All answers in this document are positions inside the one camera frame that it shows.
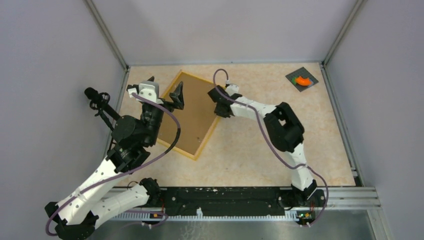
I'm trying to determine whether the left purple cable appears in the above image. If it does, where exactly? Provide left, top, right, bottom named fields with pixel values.
left=44, top=92, right=182, bottom=237

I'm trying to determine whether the brown cardboard backing board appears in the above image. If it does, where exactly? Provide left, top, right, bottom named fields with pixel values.
left=158, top=72, right=218, bottom=156

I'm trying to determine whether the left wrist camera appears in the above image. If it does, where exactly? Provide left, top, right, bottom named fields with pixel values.
left=126, top=81, right=160, bottom=102

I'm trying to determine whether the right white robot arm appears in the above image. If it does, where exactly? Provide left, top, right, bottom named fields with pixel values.
left=207, top=84, right=322, bottom=206

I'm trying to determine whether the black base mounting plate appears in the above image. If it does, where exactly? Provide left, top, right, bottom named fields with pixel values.
left=142, top=186, right=327, bottom=209

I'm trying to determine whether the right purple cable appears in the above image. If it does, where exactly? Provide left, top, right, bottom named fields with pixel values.
left=212, top=68, right=329, bottom=228

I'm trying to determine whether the purple cable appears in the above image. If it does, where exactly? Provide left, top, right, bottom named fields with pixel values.
left=44, top=92, right=182, bottom=237
left=212, top=68, right=329, bottom=228

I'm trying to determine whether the black microphone on tripod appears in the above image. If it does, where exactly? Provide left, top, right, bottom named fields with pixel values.
left=84, top=87, right=120, bottom=131

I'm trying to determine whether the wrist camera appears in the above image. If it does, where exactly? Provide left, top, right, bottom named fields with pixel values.
left=126, top=81, right=160, bottom=102
left=225, top=83, right=240, bottom=96

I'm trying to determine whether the aluminium rail with cable duct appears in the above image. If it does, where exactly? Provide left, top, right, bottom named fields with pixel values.
left=111, top=186, right=382, bottom=223

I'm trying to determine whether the yellow wooden picture frame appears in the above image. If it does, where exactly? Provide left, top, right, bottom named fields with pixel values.
left=154, top=69, right=222, bottom=162

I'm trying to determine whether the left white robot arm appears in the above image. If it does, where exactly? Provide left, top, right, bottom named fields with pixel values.
left=44, top=77, right=185, bottom=240

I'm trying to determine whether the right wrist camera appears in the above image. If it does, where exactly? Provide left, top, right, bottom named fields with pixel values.
left=225, top=83, right=240, bottom=96

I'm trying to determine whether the orange curved block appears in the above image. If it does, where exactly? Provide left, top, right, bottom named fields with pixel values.
left=296, top=76, right=313, bottom=87

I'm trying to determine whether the grey building block plate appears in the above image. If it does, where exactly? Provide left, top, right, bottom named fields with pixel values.
left=285, top=67, right=319, bottom=92

